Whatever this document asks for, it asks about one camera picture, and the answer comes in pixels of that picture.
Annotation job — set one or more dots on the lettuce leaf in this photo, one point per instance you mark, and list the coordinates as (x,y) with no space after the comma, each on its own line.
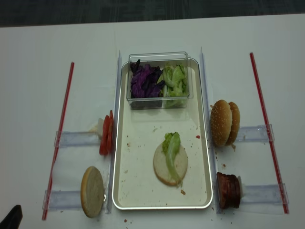
(171,147)

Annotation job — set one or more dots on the green lettuce in container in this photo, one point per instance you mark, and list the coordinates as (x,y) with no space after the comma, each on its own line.
(175,79)

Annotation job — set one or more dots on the rear tomato slice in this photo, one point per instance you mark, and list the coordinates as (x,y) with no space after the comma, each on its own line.
(110,131)

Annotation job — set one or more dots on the tomato slice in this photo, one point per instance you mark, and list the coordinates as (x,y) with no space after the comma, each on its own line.
(105,128)
(110,131)

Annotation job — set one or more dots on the white stopper by tomato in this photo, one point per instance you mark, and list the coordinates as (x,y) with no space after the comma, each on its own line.
(100,128)

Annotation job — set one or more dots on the front tomato slice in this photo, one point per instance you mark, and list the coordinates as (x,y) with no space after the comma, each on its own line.
(105,128)

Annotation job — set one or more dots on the stacked meat patties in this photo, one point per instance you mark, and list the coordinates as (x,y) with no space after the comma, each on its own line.
(229,190)

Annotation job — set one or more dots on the white stopper by patties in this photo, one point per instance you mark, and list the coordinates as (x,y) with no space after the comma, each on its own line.
(241,185)

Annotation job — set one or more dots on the white metal tray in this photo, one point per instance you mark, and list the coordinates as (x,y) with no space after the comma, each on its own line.
(140,132)

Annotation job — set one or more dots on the purple cabbage leaves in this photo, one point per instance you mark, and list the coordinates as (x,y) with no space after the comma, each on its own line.
(147,81)

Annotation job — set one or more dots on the clear plastic salad container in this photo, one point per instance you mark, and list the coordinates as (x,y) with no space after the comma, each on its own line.
(158,59)

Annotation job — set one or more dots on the bottom bun on tray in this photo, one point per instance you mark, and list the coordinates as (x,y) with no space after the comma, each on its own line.
(160,167)

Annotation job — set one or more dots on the front sesame bun top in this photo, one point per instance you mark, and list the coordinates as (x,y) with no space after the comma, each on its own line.
(221,122)

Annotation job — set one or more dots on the sesame bun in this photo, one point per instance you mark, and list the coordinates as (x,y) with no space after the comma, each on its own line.
(221,122)
(235,123)

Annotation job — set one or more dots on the rear sesame bun top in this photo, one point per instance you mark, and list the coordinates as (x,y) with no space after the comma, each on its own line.
(235,123)

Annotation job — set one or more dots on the left upper clear holder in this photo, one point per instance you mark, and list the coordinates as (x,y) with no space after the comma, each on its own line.
(67,139)

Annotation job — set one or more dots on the clear holder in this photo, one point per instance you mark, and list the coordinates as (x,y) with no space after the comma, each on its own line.
(260,133)
(264,194)
(67,139)
(62,200)

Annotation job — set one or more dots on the standing bun bottom left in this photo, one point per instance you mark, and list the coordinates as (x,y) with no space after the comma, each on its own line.
(92,192)

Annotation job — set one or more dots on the left clear acrylic divider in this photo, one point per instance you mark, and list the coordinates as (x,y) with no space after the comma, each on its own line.
(108,200)

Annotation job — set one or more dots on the left red tape strip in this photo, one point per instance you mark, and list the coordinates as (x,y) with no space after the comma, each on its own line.
(56,148)

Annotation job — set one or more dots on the red tape strip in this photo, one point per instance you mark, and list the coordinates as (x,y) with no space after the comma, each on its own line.
(271,144)
(56,148)

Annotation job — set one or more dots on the right upper clear holder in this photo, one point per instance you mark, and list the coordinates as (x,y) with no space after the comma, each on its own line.
(260,133)

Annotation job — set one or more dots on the left lower clear holder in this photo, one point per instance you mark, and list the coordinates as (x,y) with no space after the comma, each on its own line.
(62,200)

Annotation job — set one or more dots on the right lower clear holder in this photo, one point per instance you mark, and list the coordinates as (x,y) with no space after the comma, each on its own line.
(264,194)

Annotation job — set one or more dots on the right red tape strip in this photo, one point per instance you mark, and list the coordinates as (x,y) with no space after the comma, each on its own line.
(271,144)

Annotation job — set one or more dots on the black object bottom left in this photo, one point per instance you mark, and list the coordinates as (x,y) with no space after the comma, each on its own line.
(13,219)

